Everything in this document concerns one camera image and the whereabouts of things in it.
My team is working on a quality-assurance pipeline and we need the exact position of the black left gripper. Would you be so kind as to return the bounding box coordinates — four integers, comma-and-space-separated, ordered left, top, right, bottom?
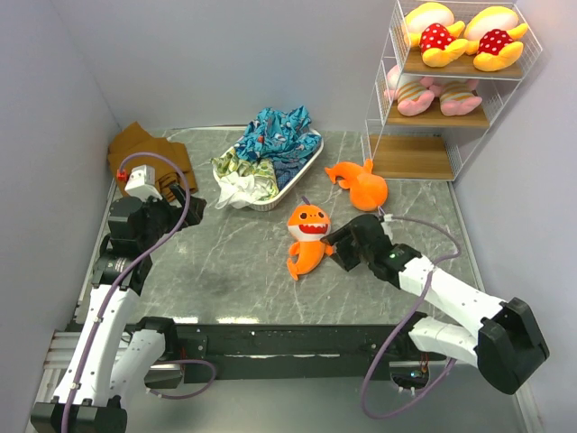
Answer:
138, 183, 206, 251

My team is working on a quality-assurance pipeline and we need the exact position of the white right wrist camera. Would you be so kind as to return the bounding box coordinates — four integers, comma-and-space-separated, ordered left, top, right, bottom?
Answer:
379, 214, 393, 239

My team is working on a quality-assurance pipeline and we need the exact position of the yellow plush red dotted dress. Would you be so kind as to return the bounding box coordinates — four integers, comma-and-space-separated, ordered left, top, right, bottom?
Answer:
463, 5, 529, 72

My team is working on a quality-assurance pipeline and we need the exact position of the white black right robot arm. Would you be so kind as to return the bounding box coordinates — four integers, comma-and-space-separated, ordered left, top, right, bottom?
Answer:
322, 215, 550, 395

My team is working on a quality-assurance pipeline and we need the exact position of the pink pig plush striped shirt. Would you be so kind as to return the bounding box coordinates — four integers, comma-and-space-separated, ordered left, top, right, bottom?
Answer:
384, 65, 435, 116

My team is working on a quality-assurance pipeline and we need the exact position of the white wire wooden shelf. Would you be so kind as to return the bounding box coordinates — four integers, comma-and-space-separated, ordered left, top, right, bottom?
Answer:
362, 1, 542, 180

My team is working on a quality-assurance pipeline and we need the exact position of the brown folded cloth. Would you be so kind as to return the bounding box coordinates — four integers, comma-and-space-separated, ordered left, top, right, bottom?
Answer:
106, 121, 199, 199

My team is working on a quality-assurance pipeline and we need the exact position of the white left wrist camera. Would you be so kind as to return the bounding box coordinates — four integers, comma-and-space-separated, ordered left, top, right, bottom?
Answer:
116, 165, 162, 202

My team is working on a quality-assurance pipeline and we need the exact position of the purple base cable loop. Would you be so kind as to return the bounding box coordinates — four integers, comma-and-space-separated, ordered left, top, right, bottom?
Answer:
144, 358, 217, 401

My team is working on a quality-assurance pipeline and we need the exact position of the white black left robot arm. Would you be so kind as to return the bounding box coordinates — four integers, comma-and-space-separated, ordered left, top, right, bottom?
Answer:
30, 183, 206, 432

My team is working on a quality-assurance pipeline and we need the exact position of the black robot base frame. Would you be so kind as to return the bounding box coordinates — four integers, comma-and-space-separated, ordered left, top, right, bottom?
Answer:
44, 322, 479, 384

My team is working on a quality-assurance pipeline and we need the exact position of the orange fox plush toy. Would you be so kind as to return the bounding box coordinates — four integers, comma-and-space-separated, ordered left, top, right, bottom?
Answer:
287, 196, 334, 281

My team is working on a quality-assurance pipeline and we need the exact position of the orange whale plush toy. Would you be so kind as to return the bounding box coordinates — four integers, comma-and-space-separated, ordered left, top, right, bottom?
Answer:
325, 159, 389, 212

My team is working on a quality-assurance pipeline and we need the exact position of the blue patterned cloth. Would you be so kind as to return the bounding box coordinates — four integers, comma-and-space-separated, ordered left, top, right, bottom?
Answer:
234, 106, 320, 170

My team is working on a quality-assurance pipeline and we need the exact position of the white plastic laundry basket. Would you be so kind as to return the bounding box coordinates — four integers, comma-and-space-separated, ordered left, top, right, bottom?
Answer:
211, 127, 325, 213

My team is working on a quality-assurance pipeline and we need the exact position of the green white patterned cloth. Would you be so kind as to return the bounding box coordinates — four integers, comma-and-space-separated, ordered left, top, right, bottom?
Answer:
211, 147, 279, 209

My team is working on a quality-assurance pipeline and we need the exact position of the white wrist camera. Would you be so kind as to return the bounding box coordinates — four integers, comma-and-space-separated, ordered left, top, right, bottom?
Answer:
379, 214, 393, 239
116, 165, 162, 202

